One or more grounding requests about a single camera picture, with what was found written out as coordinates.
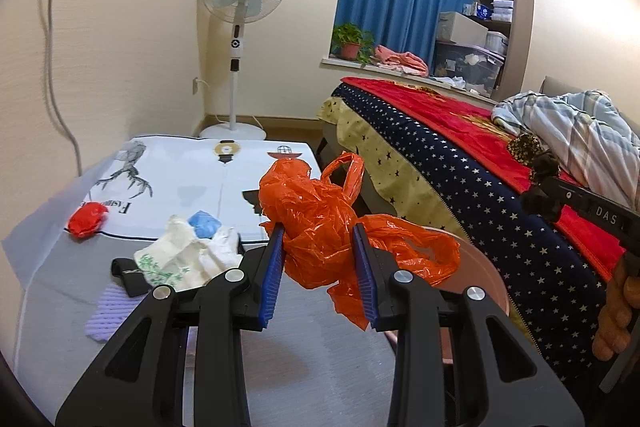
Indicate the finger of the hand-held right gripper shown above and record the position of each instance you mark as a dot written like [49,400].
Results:
[542,204]

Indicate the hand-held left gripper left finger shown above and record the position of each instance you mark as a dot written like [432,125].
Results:
[272,277]

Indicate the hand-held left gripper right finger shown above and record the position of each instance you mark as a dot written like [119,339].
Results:
[364,277]

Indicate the white tissue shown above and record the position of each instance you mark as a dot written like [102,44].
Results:
[225,252]

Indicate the orange plastic bag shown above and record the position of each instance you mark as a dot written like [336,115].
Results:
[320,217]

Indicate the pink plastic basin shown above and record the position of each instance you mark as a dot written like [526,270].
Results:
[475,262]

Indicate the purple foam fruit net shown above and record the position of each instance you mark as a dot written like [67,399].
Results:
[110,314]

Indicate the red wrapper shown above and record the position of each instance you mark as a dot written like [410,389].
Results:
[87,219]

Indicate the person's right hand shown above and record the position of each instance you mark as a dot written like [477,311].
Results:
[612,307]

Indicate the dark speckled cloth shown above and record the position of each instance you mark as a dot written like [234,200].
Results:
[527,152]

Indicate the dark blue starry bedsheet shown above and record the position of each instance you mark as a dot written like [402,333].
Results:
[475,207]

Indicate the blue striped quilt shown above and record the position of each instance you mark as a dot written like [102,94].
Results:
[575,127]

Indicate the blue crumpled plastic bag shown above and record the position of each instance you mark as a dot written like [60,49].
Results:
[205,224]

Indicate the white bag with green print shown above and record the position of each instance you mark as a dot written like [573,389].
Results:
[170,262]

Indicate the grey headboard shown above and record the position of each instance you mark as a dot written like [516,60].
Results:
[550,88]

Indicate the red floral blanket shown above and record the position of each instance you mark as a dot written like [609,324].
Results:
[450,122]

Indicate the white drawing paper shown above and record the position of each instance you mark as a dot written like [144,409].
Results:
[190,172]

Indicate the yellow starry bed skirt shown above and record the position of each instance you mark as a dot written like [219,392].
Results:
[370,142]

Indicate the black plastic clip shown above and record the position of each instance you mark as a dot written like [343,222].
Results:
[127,277]

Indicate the white cloth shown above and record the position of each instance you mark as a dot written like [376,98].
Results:
[460,83]

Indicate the clear plastic storage box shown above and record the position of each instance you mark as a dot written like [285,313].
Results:
[465,67]

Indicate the small clear lidded container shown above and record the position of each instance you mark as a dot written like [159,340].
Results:
[497,43]

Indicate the white carton box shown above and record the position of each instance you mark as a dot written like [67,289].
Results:
[460,27]

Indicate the pink folded clothes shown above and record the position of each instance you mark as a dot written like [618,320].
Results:
[400,59]

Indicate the white standing fan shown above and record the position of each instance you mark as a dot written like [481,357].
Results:
[235,52]

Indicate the potted green plant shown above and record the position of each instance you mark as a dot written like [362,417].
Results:
[350,42]

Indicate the white wall socket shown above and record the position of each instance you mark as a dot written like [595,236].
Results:
[195,85]

